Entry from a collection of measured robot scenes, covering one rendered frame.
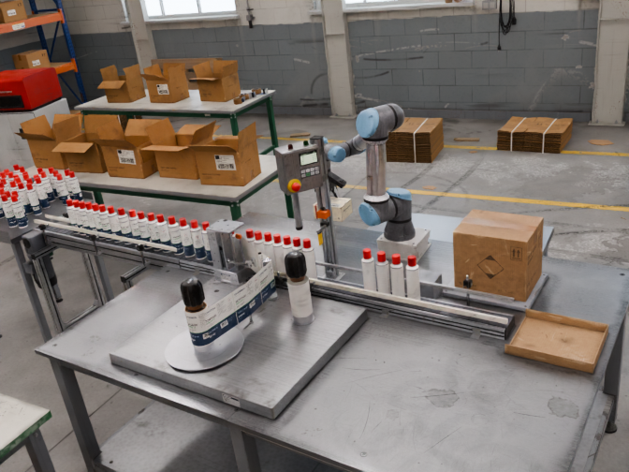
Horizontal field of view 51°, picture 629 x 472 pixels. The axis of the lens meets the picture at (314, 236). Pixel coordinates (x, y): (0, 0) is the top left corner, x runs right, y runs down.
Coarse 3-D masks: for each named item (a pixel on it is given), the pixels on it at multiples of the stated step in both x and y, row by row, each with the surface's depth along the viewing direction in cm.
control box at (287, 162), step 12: (300, 144) 278; (312, 144) 277; (276, 156) 278; (288, 156) 272; (288, 168) 274; (300, 168) 276; (288, 180) 276; (300, 180) 278; (312, 180) 280; (288, 192) 278
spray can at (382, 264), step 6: (378, 252) 266; (384, 252) 265; (378, 258) 266; (384, 258) 265; (378, 264) 266; (384, 264) 265; (378, 270) 267; (384, 270) 266; (378, 276) 268; (384, 276) 267; (378, 282) 270; (384, 282) 268; (378, 288) 271; (384, 288) 270; (390, 294) 273
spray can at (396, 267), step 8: (392, 256) 262; (400, 256) 262; (392, 264) 263; (400, 264) 263; (392, 272) 263; (400, 272) 263; (392, 280) 265; (400, 280) 264; (392, 288) 267; (400, 288) 266; (400, 296) 267
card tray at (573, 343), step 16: (528, 320) 254; (544, 320) 253; (560, 320) 250; (576, 320) 246; (528, 336) 245; (544, 336) 244; (560, 336) 243; (576, 336) 242; (592, 336) 241; (512, 352) 237; (528, 352) 233; (544, 352) 230; (560, 352) 234; (576, 352) 233; (592, 352) 232; (576, 368) 225; (592, 368) 222
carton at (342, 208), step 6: (330, 198) 341; (336, 198) 340; (342, 198) 339; (336, 204) 332; (342, 204) 331; (348, 204) 335; (336, 210) 329; (342, 210) 329; (348, 210) 336; (336, 216) 331; (342, 216) 330
